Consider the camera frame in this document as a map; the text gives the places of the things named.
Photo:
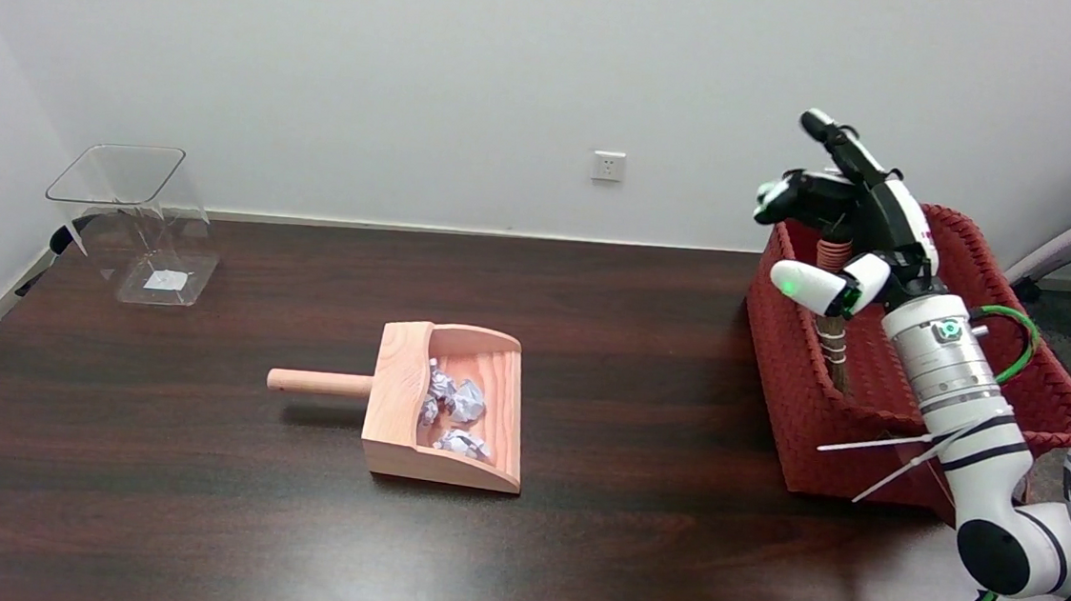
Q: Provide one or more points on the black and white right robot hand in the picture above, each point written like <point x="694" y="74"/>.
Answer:
<point x="851" y="235"/>

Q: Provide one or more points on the brown straw hand broom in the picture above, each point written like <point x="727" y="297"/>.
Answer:
<point x="831" y="333"/>

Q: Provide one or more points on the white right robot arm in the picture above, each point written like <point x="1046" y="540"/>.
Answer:
<point x="982" y="450"/>

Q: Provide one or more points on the red woven basket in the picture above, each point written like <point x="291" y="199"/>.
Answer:
<point x="806" y="389"/>

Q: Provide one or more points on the crumpled silver paper ball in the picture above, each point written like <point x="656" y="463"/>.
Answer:
<point x="428" y="412"/>
<point x="439" y="381"/>
<point x="464" y="445"/>
<point x="467" y="402"/>

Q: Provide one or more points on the wooden dustpan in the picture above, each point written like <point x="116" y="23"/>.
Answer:
<point x="451" y="407"/>

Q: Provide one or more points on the clear plastic container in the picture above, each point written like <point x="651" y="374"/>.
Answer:
<point x="135" y="226"/>

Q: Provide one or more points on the white wall socket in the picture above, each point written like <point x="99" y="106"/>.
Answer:
<point x="608" y="166"/>

